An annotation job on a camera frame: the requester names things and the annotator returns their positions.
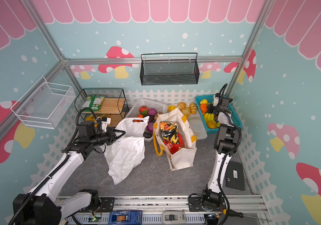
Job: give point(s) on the right croissant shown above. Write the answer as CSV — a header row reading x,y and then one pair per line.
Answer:
x,y
193,108

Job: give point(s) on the orange fruit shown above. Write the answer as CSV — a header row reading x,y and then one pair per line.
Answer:
x,y
203,108

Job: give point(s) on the black wire wooden shelf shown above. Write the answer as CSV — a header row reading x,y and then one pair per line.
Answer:
x,y
114,105

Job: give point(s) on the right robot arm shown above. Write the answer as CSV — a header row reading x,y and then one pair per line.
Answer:
x,y
226,143

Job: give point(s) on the black screwdriver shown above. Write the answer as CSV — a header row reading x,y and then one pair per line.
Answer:
x,y
232,213

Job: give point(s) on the green snack bag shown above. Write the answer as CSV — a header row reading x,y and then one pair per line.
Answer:
x,y
94,102

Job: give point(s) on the teal plastic fruit basket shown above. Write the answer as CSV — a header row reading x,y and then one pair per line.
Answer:
x,y
210,98

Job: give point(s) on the white plastic tray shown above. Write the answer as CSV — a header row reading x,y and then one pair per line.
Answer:
x,y
196,124

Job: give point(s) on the grey switch box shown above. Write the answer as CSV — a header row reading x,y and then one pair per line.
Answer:
x,y
173,218

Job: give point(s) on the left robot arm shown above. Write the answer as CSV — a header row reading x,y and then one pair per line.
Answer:
x,y
38,206

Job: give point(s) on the red chips bag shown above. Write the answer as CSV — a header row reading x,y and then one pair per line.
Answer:
x,y
175,144

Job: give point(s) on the yellow lemon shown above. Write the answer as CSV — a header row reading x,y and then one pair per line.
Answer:
x,y
204,101

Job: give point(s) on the white wire wall basket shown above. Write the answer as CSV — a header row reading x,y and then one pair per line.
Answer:
x,y
44,104

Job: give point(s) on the black wire wall basket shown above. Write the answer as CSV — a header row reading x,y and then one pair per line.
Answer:
x,y
169,68

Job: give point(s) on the black flat box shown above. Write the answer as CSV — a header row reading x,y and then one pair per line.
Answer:
x,y
235,176

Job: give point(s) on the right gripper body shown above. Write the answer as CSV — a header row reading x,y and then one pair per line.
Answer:
x,y
222,104

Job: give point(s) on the yellow corn bread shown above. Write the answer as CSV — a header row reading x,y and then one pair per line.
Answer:
x,y
171,108

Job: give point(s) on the red tomato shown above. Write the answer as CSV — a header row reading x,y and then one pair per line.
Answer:
x,y
144,110

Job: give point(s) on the blue box device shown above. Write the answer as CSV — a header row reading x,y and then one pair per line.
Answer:
x,y
125,218

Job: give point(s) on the white plastic grocery bag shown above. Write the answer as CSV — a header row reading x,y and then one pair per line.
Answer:
x,y
129,151

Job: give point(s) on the white plastic vegetable basket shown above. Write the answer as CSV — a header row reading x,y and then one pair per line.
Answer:
x,y
155,105

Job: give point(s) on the magenta round vegetable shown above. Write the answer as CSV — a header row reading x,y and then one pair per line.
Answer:
x,y
150,127

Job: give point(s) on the large croissant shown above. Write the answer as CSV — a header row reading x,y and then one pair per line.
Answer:
x,y
186,112

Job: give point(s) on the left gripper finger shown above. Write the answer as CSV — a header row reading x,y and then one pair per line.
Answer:
x,y
118,137
119,131

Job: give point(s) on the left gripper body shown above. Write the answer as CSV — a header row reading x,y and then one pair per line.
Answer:
x,y
107,137

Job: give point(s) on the white canvas tote bag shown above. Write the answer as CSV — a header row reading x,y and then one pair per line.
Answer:
x,y
184,158

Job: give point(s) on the round bread roll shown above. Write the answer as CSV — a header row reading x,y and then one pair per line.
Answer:
x,y
181,105

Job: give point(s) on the purple onion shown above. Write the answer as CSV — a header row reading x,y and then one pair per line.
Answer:
x,y
152,112

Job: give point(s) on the yellow black chips bag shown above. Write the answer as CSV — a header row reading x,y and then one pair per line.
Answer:
x,y
168,129

